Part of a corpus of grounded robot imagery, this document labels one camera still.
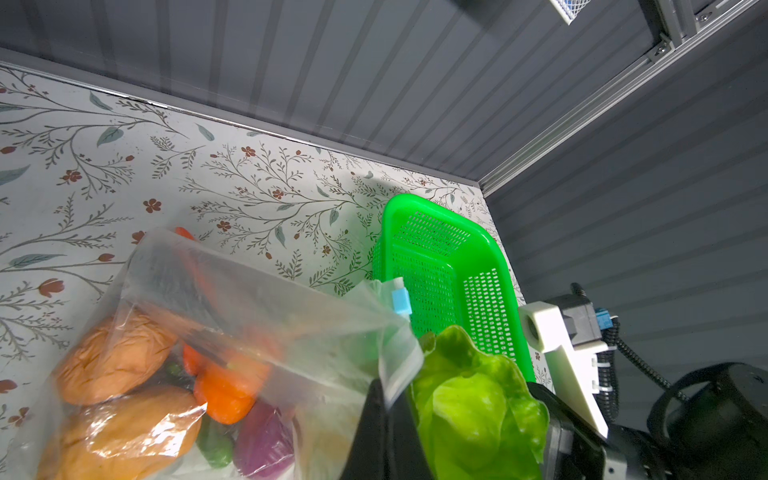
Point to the toy purple onion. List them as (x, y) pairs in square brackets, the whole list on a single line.
[(264, 446)]

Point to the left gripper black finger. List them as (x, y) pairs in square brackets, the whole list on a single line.
[(386, 444)]

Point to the toy potato yellow brown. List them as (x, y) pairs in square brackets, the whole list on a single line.
[(130, 437)]

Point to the white wire mesh basket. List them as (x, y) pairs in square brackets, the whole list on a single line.
[(569, 9)]

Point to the toy orange pumpkin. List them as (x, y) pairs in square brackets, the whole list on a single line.
[(228, 393)]

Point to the toy orange walnut ball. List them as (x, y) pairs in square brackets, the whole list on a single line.
[(113, 358)]

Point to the toy napa cabbage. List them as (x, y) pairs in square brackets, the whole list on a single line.
[(474, 414)]

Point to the clear zip top bag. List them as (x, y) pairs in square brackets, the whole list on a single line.
[(325, 351)]

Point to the green plastic basket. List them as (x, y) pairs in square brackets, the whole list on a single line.
[(455, 273)]

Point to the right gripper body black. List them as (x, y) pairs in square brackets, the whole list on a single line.
[(574, 450)]

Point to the toy green chili pepper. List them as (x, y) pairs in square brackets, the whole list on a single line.
[(215, 443)]

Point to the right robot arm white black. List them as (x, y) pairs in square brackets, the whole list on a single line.
[(711, 424)]

